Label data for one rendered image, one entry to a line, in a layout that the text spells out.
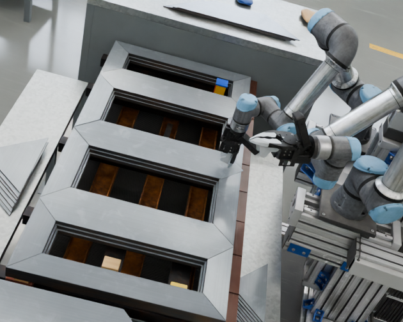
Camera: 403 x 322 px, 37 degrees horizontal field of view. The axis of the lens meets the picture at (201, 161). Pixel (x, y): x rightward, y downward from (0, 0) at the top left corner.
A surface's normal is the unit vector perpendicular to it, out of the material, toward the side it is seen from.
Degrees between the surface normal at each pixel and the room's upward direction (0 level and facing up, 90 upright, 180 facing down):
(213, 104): 0
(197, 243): 0
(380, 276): 90
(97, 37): 90
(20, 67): 0
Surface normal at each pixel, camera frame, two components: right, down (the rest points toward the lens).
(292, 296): 0.23, -0.73
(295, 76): -0.11, 0.63
